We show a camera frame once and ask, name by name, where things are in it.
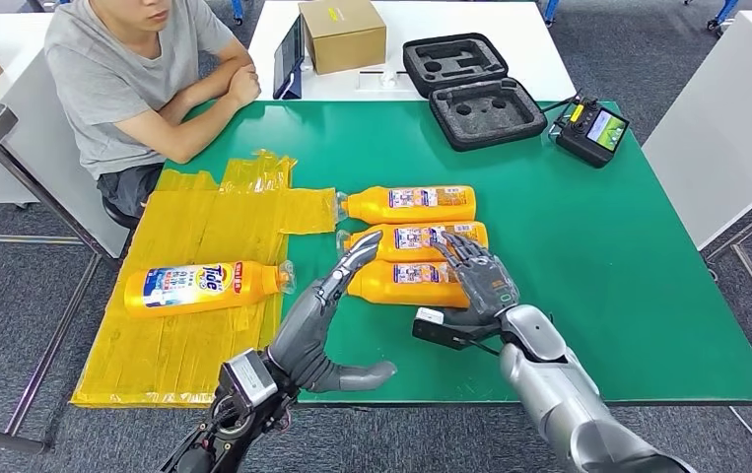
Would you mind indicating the black stool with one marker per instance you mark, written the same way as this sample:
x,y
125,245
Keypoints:
x,y
117,214

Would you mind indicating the green top work table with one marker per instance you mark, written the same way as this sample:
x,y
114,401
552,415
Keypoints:
x,y
578,261

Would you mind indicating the white table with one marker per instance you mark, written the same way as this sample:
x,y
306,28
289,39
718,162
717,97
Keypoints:
x,y
29,143
721,130
480,23

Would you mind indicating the closed cardboard box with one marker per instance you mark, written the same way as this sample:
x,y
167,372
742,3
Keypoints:
x,y
341,34

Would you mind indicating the orange detergent bottle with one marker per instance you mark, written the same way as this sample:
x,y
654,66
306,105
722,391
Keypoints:
x,y
388,294
392,243
369,206
192,287

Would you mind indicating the black foam-lined case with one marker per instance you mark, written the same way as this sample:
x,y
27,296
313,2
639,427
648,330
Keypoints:
x,y
485,112

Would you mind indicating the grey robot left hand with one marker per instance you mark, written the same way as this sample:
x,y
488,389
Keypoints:
x,y
300,339

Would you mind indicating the dark tablet on stand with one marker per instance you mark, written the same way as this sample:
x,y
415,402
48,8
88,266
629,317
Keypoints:
x,y
288,57

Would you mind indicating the black remote controller with screen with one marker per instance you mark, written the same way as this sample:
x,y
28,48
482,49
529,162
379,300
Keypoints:
x,y
587,138

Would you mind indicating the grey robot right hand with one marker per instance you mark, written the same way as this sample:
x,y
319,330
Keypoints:
x,y
490,284

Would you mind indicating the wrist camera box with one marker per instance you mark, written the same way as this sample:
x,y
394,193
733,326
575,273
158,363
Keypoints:
x,y
248,382
444,330

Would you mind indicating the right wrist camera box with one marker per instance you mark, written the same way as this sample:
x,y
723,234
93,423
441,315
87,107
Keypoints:
x,y
444,330

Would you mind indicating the yellow plastic sheet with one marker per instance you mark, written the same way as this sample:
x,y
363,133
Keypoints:
x,y
179,352

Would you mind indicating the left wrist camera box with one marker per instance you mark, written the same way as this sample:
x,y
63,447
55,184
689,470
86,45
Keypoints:
x,y
248,382

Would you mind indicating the person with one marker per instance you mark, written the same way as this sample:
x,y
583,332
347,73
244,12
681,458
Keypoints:
x,y
108,85

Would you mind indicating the blue metal frame leg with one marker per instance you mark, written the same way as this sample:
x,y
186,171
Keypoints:
x,y
721,13
550,9
239,10

